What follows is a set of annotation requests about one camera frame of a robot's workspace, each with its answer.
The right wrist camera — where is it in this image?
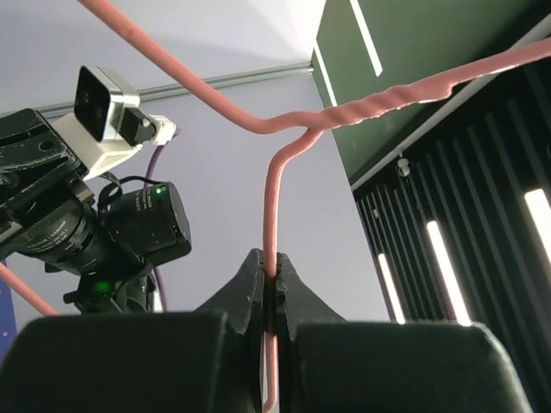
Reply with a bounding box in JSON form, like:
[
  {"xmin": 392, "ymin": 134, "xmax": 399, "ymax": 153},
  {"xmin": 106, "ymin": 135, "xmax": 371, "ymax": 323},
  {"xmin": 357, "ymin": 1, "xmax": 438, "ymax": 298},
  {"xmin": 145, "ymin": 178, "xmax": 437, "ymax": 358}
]
[{"xmin": 53, "ymin": 65, "xmax": 178, "ymax": 181}]

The pink wire hanger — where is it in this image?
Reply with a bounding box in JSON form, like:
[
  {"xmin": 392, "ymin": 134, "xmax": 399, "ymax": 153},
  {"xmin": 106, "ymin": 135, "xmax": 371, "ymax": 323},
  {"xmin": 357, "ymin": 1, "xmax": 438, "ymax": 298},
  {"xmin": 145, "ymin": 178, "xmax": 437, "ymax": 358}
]
[{"xmin": 1, "ymin": 1, "xmax": 550, "ymax": 412}]

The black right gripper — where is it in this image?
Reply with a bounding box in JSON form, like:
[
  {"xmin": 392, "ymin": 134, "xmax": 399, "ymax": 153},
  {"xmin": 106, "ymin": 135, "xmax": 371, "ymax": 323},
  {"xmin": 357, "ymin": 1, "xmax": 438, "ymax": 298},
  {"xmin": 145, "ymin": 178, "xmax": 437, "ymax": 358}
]
[{"xmin": 1, "ymin": 108, "xmax": 97, "ymax": 262}]

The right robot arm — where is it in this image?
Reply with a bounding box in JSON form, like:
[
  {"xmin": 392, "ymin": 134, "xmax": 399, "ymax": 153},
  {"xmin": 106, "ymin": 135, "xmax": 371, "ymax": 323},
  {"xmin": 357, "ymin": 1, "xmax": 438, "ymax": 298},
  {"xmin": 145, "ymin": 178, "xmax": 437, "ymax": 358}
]
[{"xmin": 1, "ymin": 108, "xmax": 192, "ymax": 313}]

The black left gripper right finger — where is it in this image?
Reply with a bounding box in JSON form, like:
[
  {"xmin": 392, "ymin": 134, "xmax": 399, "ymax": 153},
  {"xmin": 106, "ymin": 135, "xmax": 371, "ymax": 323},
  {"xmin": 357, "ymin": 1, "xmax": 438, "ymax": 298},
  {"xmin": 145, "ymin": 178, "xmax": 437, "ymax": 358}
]
[{"xmin": 275, "ymin": 254, "xmax": 531, "ymax": 412}]

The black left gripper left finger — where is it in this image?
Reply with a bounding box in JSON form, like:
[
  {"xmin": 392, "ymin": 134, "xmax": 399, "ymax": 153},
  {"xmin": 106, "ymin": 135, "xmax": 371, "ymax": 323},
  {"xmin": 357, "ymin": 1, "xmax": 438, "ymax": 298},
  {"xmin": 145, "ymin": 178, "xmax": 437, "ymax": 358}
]
[{"xmin": 1, "ymin": 249, "xmax": 264, "ymax": 412}]

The purple folder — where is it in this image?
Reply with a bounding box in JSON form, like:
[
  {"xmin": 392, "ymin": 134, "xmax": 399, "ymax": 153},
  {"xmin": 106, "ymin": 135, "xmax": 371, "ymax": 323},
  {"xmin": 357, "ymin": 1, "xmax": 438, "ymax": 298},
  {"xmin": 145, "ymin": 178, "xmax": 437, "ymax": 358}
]
[{"xmin": 0, "ymin": 280, "xmax": 17, "ymax": 361}]

